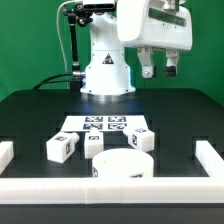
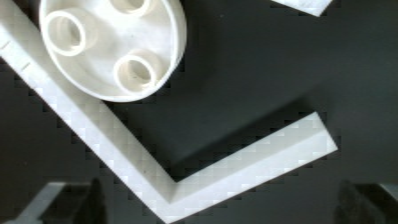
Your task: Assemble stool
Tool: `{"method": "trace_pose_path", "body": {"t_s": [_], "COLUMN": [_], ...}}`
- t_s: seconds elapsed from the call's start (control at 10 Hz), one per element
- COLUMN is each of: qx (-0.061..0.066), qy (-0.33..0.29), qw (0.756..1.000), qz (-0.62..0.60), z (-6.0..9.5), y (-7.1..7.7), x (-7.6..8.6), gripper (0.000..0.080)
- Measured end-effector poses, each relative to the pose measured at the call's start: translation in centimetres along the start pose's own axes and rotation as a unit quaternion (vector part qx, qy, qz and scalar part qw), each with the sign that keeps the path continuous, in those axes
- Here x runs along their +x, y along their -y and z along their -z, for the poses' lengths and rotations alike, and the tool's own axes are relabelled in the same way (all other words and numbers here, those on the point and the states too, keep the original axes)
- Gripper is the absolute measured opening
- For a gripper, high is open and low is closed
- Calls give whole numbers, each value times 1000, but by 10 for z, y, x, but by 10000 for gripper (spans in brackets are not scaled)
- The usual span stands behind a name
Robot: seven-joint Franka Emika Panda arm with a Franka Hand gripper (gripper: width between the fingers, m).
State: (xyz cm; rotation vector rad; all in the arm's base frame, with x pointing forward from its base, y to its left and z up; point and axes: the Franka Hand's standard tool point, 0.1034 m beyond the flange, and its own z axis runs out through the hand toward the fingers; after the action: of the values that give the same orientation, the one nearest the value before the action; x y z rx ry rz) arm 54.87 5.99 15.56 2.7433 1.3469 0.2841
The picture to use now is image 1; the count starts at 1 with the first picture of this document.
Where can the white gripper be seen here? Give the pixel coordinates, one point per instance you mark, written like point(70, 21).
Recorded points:
point(146, 23)

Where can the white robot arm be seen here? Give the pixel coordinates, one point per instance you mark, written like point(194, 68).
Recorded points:
point(108, 74)

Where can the white fiducial marker sheet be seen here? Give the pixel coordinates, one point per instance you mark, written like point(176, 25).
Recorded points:
point(102, 123)

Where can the white U-shaped fence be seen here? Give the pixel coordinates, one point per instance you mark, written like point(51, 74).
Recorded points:
point(103, 191)

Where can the white camera on mount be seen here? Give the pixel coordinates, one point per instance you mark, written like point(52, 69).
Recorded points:
point(99, 4)

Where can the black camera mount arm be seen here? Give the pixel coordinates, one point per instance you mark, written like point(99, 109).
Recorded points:
point(76, 15)

